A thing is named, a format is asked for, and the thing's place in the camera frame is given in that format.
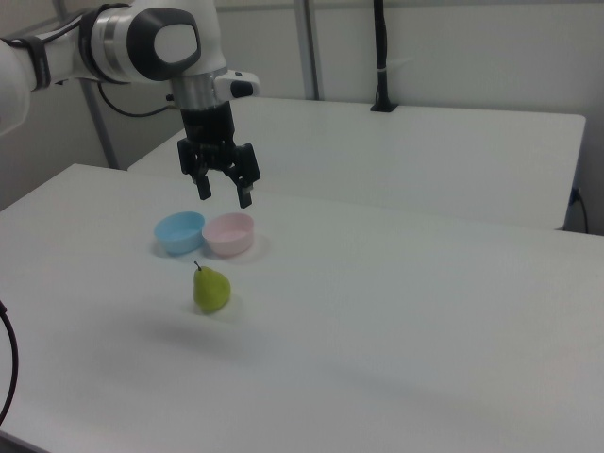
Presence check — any black cable at table edge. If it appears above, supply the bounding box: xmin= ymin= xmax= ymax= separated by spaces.
xmin=0 ymin=297 xmax=21 ymax=420

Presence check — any black pole with clamp base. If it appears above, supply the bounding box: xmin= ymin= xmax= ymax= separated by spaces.
xmin=370 ymin=0 xmax=398 ymax=113

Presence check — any grey metal frame post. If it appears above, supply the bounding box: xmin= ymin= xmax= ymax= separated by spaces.
xmin=293 ymin=0 xmax=324 ymax=101

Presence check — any white rear table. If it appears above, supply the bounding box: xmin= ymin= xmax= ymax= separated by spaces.
xmin=126 ymin=96 xmax=587 ymax=230

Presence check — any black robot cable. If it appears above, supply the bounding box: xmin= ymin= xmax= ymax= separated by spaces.
xmin=96 ymin=80 xmax=182 ymax=118

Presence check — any light blue plastic bowl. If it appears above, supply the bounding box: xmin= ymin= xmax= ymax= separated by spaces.
xmin=154 ymin=210 xmax=207 ymax=257

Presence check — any green pear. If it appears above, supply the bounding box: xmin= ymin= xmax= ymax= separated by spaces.
xmin=193 ymin=260 xmax=232 ymax=314

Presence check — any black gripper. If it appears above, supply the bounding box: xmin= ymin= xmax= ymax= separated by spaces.
xmin=176 ymin=104 xmax=261 ymax=210

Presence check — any black cable behind rear table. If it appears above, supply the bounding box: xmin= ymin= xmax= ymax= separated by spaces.
xmin=570 ymin=187 xmax=590 ymax=233

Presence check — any pink plastic bowl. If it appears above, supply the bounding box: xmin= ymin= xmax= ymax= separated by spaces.
xmin=202 ymin=212 xmax=256 ymax=258

